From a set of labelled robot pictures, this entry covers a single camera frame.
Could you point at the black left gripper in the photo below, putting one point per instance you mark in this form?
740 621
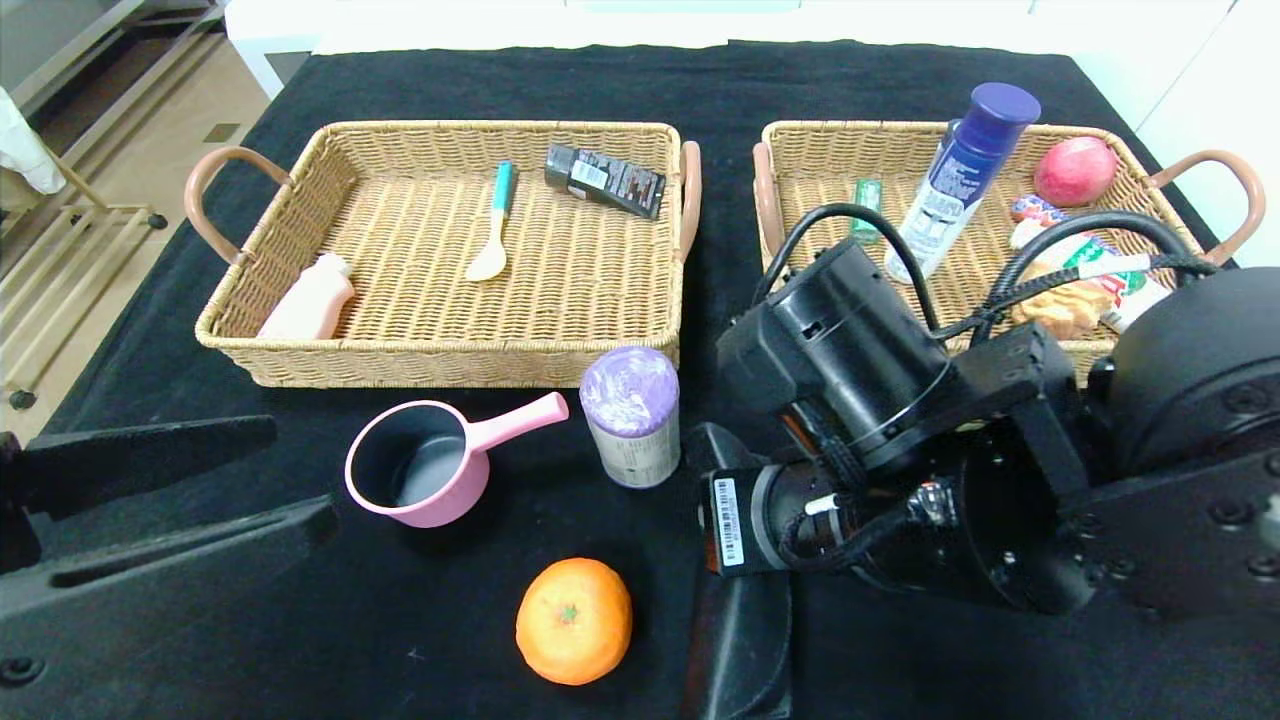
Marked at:
18 505

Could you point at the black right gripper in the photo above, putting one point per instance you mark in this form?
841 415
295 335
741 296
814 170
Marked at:
729 521

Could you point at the black pouch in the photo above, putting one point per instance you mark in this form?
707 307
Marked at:
740 650

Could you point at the pink saucepan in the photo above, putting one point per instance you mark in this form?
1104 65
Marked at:
420 470

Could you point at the cream bread bun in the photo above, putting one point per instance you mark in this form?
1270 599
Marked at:
1065 312

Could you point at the blue capped spray can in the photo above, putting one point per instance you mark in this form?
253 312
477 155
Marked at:
950 190

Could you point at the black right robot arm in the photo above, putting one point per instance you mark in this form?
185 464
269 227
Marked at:
1180 400

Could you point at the wicker basket with spatula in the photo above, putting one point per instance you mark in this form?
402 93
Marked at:
600 290

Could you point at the wicker basket with food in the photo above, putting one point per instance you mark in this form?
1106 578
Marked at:
820 160

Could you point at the purple lidded can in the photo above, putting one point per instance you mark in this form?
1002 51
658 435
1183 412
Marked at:
635 440

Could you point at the orange fruit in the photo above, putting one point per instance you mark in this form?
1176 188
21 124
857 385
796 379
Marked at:
575 620

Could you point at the pink lotion bottle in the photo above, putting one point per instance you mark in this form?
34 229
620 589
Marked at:
315 305

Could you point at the beige wheeled metal rack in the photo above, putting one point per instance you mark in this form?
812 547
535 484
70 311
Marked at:
110 211

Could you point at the green gum pack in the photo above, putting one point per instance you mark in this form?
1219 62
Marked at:
868 192

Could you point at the dark cosmetic tube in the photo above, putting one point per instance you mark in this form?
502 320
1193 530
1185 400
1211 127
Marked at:
610 183

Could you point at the white cloth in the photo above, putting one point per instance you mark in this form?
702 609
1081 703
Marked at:
25 150

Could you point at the red blue wrapped snack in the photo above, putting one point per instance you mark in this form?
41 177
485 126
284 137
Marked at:
1030 208

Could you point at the small clear dark-capped bottle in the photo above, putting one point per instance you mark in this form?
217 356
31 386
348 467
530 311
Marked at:
950 127

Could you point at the white yoghurt drink bottle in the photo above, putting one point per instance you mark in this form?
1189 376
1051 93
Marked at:
1140 295

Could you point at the red apple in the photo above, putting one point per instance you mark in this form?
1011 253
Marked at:
1075 171

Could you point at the black tablecloth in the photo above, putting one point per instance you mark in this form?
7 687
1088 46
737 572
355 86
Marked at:
500 80

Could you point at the white table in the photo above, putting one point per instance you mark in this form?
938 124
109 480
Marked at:
300 25

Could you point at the grey shelf frame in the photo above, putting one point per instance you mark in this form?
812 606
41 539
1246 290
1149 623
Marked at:
100 60

